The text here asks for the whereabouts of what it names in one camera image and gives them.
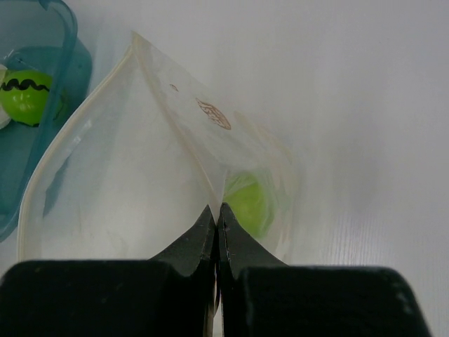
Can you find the green fake fruit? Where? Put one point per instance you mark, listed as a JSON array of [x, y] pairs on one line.
[[27, 93], [250, 202]]

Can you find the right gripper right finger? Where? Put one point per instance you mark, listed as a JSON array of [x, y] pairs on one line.
[[262, 296]]

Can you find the teal plastic bin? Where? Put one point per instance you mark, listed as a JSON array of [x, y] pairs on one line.
[[45, 73]]

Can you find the clear zip top bag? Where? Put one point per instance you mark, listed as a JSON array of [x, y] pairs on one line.
[[133, 168]]

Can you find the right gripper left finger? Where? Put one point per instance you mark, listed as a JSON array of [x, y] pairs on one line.
[[171, 294]]

